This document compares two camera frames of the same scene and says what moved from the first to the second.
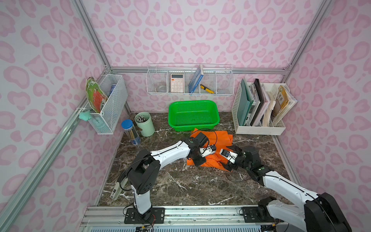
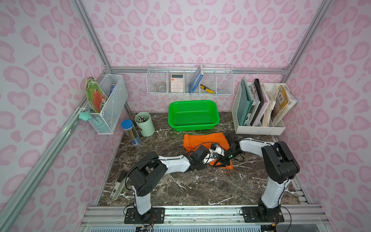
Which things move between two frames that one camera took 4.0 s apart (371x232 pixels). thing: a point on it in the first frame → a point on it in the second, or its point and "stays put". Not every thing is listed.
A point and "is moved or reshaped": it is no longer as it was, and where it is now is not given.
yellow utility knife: (207, 90) stays put
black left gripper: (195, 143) → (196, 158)
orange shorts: (220, 139) is moved or reshaped
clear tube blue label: (128, 127) stays put
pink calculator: (177, 82) stays put
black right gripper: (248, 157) → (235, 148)
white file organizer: (258, 108) stays put
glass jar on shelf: (161, 87) stays put
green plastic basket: (186, 115) stays put
